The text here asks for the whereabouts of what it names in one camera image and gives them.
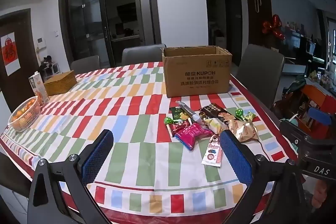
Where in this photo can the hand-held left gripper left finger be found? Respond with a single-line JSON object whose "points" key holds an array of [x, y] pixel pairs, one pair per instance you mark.
{"points": [[97, 158]]}

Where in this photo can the brown cardboard box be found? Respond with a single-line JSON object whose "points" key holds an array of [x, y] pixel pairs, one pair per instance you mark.
{"points": [[197, 77]]}

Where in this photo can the colourful striped tablecloth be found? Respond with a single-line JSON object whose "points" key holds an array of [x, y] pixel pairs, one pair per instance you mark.
{"points": [[131, 108]]}

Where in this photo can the silver stick packet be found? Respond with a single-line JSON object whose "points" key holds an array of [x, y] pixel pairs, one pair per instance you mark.
{"points": [[189, 111]]}

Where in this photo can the person's right hand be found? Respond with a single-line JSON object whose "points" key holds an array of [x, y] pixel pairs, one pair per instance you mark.
{"points": [[323, 195]]}

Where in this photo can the green lollipop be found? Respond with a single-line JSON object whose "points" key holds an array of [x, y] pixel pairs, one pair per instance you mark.
{"points": [[239, 113]]}

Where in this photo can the grey dining chair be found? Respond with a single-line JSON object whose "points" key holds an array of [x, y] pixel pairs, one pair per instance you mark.
{"points": [[141, 54], [260, 74], [85, 65]]}

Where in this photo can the green wrapped candy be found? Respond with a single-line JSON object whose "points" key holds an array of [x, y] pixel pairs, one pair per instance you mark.
{"points": [[249, 116]]}

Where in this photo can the white wall panel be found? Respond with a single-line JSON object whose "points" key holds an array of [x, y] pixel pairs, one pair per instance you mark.
{"points": [[41, 43]]}

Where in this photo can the gold wrapped candy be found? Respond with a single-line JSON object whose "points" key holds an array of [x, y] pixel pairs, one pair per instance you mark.
{"points": [[202, 115]]}

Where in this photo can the red white door poster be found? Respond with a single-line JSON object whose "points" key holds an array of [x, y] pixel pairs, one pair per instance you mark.
{"points": [[10, 53]]}

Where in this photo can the dark brown snack packet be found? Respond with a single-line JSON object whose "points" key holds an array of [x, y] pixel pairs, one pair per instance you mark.
{"points": [[215, 109]]}

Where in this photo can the white plastic basket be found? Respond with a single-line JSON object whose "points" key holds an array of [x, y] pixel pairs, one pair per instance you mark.
{"points": [[25, 121]]}

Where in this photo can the dark wooden door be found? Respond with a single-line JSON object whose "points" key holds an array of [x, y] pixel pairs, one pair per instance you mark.
{"points": [[26, 61]]}

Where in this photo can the green foil candy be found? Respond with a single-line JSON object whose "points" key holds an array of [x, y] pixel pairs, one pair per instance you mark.
{"points": [[168, 120]]}

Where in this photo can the red snack packet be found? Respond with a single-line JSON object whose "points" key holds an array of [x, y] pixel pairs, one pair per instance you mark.
{"points": [[179, 127]]}

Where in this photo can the white pink bar packet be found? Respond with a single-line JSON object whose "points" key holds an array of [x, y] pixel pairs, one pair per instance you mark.
{"points": [[212, 154]]}

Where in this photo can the tan pastry packet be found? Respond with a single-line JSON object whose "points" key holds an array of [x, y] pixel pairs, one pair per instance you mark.
{"points": [[244, 130]]}

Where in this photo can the dark display shelf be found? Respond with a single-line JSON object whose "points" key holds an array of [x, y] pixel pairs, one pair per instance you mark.
{"points": [[307, 48]]}

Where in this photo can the white orange drink carton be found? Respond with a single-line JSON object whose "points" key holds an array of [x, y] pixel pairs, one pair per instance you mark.
{"points": [[38, 87]]}

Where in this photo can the dark green cracker packet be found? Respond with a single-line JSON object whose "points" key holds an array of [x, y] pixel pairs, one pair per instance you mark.
{"points": [[176, 112]]}

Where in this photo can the yellow wrapped candy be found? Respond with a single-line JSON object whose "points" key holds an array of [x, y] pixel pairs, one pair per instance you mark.
{"points": [[184, 116]]}

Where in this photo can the dark tall cabinet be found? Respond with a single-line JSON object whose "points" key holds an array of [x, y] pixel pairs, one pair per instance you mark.
{"points": [[257, 11]]}

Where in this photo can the orange red box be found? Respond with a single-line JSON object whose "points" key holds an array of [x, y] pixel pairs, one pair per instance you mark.
{"points": [[315, 98]]}

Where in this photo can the small white shelf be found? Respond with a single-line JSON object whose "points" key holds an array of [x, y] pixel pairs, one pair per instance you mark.
{"points": [[50, 67]]}

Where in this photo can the pink snack packet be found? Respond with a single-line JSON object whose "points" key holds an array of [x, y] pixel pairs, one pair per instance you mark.
{"points": [[193, 134]]}

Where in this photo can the red foil balloon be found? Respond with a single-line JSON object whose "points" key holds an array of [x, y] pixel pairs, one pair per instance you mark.
{"points": [[274, 26]]}

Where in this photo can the pile of oranges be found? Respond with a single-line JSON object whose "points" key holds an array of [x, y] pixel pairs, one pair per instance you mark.
{"points": [[26, 108]]}

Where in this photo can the pale yellow snack packet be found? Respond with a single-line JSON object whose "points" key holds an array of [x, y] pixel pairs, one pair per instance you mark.
{"points": [[214, 124]]}

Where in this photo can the dark sliding glass door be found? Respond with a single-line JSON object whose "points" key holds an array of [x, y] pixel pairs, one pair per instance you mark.
{"points": [[84, 16]]}

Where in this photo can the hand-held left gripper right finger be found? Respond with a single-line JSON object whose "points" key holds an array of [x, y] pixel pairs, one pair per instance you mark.
{"points": [[236, 161]]}

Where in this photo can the woven wicker box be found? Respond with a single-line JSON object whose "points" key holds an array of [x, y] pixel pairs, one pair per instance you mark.
{"points": [[60, 83]]}

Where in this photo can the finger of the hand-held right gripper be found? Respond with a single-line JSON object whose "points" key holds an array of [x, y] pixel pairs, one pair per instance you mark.
{"points": [[319, 115], [302, 130]]}

